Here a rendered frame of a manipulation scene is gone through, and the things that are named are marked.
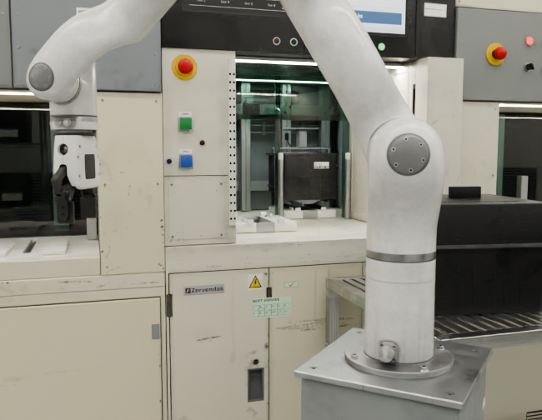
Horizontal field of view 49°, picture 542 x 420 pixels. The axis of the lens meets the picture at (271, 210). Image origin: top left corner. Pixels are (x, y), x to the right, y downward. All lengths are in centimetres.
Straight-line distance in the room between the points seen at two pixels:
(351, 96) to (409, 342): 43
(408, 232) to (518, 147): 169
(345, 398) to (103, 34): 73
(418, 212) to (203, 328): 89
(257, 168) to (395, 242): 165
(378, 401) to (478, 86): 122
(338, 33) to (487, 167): 109
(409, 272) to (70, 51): 67
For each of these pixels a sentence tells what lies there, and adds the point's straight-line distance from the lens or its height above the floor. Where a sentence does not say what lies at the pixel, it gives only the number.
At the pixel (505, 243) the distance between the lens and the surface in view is 144.
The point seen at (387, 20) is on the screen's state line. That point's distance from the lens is 186.
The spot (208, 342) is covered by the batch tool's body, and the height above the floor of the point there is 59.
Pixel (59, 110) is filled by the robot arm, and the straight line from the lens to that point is 115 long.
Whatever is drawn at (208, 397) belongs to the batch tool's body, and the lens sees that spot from 179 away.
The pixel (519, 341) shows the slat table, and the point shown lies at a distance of 136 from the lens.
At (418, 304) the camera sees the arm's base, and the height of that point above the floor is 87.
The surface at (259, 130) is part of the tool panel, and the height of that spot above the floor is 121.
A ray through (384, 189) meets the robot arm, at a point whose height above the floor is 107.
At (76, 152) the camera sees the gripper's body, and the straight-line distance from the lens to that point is 113.
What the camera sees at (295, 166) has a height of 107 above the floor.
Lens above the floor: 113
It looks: 6 degrees down
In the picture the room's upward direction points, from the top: straight up
